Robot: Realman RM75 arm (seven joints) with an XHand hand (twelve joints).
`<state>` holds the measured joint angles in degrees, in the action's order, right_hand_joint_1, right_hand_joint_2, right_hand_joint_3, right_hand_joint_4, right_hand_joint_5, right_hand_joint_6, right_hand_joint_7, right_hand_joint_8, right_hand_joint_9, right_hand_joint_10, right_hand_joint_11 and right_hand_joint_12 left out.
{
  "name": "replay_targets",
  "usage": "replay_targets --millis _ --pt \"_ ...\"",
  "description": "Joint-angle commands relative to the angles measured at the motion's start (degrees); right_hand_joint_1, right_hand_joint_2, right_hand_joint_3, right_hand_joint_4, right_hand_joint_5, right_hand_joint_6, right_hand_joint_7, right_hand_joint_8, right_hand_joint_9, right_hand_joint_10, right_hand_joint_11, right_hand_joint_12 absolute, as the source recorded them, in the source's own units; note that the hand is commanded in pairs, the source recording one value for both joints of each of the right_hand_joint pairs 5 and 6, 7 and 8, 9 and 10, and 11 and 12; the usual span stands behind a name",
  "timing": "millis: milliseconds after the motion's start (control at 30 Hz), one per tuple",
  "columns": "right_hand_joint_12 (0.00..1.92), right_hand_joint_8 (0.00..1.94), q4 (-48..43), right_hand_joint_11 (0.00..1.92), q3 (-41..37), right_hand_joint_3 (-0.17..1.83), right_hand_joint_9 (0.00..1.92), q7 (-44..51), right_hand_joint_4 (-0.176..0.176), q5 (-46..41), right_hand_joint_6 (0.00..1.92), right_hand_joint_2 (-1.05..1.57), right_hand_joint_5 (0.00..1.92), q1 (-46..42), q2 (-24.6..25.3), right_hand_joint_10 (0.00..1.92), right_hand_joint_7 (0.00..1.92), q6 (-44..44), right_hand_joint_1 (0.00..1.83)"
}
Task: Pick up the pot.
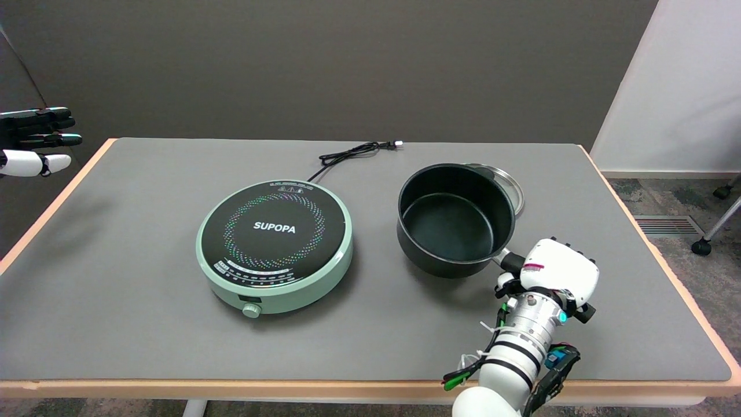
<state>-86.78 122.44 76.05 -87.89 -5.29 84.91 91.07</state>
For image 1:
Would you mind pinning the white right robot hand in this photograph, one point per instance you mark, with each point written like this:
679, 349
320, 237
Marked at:
564, 272

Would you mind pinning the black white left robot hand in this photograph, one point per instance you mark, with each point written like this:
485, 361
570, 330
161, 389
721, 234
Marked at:
29, 163

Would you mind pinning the glass lid with black knob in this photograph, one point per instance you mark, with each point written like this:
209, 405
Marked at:
512, 185

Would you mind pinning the floor air vent grille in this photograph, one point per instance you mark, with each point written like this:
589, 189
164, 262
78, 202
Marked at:
666, 226

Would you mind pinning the grey wheeled chair base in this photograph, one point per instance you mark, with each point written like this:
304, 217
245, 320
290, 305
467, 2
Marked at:
701, 247

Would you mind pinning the grey table mat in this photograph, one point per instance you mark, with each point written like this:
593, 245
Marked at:
145, 324

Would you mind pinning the green round induction cooker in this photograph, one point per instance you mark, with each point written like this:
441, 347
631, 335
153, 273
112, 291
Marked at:
275, 243

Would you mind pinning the white table leg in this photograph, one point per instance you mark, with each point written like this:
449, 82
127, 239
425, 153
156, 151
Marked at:
194, 408

